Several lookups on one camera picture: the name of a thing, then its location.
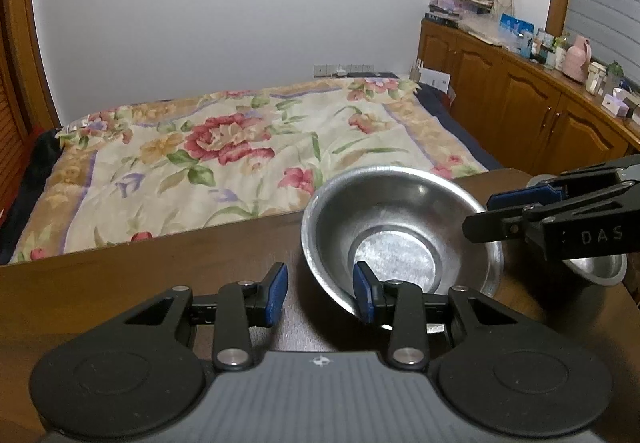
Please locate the pink tissue box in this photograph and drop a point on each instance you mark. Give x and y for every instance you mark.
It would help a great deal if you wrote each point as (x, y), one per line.
(620, 103)

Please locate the small steel bowl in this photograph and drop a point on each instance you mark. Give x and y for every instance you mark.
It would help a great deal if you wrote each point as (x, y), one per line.
(604, 271)

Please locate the brown louvered wardrobe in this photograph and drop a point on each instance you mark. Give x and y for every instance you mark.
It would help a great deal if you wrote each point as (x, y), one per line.
(27, 108)

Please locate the floral bed quilt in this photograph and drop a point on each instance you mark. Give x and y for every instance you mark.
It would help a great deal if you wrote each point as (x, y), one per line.
(152, 169)

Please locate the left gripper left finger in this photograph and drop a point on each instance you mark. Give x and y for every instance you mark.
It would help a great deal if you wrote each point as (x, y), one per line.
(242, 305)

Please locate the stack of folded fabrics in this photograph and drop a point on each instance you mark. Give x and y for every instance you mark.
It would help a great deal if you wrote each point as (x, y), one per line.
(459, 8)

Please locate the pink thermos jug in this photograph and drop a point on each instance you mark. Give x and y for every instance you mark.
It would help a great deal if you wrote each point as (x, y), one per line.
(577, 60)

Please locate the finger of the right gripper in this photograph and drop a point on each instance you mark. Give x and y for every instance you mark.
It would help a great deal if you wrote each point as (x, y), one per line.
(542, 194)
(496, 225)

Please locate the black cloth on bed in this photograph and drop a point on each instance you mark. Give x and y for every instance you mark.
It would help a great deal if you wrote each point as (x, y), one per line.
(45, 152)

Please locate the wooden sideboard cabinet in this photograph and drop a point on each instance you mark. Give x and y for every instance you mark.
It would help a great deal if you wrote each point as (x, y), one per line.
(526, 116)

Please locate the wall socket strip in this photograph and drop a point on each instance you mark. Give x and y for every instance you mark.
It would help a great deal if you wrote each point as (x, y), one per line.
(342, 70)

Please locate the blue printed box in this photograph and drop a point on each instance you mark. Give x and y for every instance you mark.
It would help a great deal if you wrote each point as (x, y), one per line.
(510, 31)

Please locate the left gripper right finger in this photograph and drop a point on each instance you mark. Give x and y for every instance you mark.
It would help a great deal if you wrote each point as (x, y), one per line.
(400, 305)

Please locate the white paper bag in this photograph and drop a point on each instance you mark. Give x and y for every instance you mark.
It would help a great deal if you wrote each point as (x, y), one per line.
(427, 76)

